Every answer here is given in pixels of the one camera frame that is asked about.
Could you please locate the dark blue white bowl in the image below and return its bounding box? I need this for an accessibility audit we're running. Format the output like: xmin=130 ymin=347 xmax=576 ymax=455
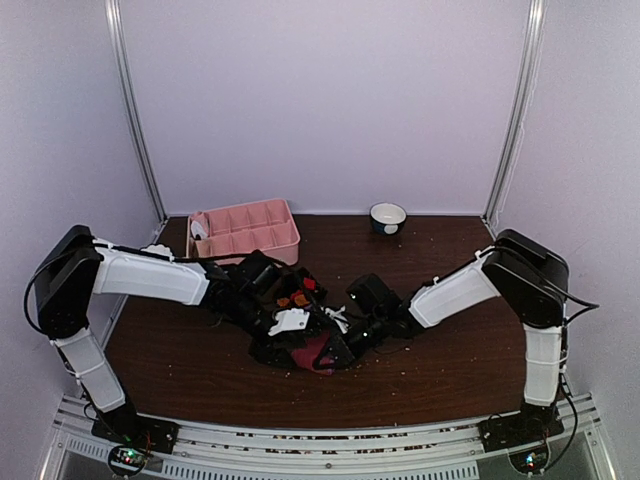
xmin=369 ymin=202 xmax=407 ymax=236

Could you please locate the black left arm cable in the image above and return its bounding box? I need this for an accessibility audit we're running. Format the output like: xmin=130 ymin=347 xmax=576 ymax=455
xmin=22 ymin=249 xmax=96 ymax=346

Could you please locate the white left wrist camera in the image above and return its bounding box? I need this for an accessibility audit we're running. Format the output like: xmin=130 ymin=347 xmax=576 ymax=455
xmin=268 ymin=308 xmax=310 ymax=337

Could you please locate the maroon purple striped sock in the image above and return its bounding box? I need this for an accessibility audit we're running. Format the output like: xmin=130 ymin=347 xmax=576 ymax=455
xmin=290 ymin=332 xmax=334 ymax=376

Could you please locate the right aluminium frame post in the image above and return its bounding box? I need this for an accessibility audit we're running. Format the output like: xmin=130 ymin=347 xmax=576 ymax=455
xmin=483 ymin=0 xmax=547 ymax=231

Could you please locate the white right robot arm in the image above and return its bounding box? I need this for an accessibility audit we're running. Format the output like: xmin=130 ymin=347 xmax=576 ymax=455
xmin=314 ymin=230 xmax=569 ymax=442

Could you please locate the left aluminium frame post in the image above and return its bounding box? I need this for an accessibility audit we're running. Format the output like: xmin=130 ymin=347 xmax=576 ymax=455
xmin=104 ymin=0 xmax=168 ymax=223

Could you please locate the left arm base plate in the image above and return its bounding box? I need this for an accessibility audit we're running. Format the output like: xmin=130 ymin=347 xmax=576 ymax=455
xmin=91 ymin=409 xmax=179 ymax=454

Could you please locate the pink divided organizer tray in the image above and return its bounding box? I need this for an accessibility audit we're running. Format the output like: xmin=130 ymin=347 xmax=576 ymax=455
xmin=186 ymin=199 xmax=300 ymax=265

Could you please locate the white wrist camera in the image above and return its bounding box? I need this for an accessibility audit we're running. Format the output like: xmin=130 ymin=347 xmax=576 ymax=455
xmin=268 ymin=308 xmax=310 ymax=337
xmin=323 ymin=306 xmax=351 ymax=334

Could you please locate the white item in tray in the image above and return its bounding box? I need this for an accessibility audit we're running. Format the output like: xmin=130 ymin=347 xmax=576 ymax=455
xmin=190 ymin=221 xmax=209 ymax=240

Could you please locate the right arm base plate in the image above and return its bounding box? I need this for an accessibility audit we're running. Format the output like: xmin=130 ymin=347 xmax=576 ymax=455
xmin=478 ymin=410 xmax=564 ymax=452

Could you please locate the front aluminium rail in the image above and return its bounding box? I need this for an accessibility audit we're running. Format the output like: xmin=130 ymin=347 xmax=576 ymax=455
xmin=42 ymin=392 xmax=619 ymax=480

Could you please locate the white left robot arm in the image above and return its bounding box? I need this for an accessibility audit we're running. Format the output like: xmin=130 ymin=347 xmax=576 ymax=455
xmin=23 ymin=224 xmax=333 ymax=444

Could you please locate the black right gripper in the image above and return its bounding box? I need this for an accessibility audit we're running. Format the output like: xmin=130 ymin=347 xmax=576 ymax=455
xmin=316 ymin=312 xmax=390 ymax=371

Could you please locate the aluminium frame post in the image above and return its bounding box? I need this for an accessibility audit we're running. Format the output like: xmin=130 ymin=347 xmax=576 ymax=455
xmin=483 ymin=0 xmax=547 ymax=231
xmin=104 ymin=0 xmax=168 ymax=223

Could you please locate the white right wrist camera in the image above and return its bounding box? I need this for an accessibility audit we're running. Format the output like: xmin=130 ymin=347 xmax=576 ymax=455
xmin=323 ymin=306 xmax=351 ymax=334

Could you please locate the black red yellow argyle sock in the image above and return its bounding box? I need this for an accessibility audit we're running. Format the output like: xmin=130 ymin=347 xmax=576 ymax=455
xmin=273 ymin=267 xmax=327 ymax=309

